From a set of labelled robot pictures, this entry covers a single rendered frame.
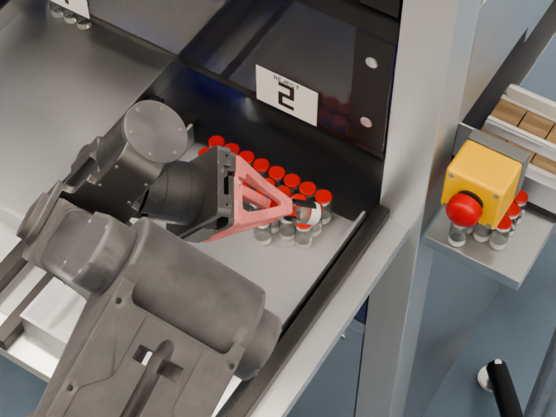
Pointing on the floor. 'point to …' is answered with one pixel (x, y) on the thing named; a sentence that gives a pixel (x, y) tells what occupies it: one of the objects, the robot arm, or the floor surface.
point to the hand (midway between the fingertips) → (277, 208)
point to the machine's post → (414, 188)
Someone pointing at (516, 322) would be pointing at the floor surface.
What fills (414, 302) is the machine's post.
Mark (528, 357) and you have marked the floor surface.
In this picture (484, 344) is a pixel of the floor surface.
